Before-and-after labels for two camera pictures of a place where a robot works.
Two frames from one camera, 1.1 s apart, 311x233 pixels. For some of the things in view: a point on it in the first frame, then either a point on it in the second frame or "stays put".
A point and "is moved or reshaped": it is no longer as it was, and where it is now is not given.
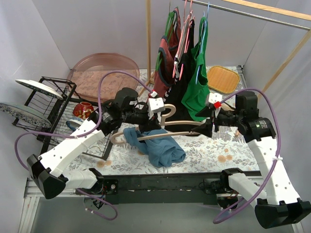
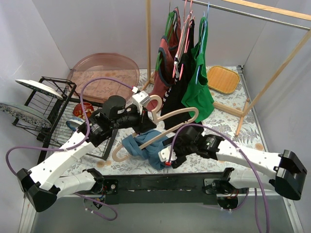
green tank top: x=195 y=98 stays put
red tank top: x=164 y=77 stays put
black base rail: x=158 y=189 stays put
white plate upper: x=40 y=87 stays put
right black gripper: x=213 y=121 → x=177 y=153
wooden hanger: x=163 y=123 is moved or reshaped
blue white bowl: x=74 y=123 stays put
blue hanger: x=202 y=42 stays put
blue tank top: x=163 y=151 is moved or reshaped
